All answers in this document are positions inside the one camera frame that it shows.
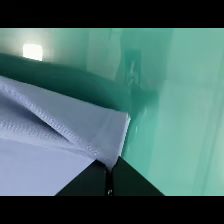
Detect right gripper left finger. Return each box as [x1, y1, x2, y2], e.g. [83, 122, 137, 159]
[55, 159, 108, 197]

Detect light blue shirt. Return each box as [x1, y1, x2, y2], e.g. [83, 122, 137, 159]
[0, 75, 131, 197]

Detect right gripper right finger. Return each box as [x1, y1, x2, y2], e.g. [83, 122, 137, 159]
[110, 156, 165, 197]

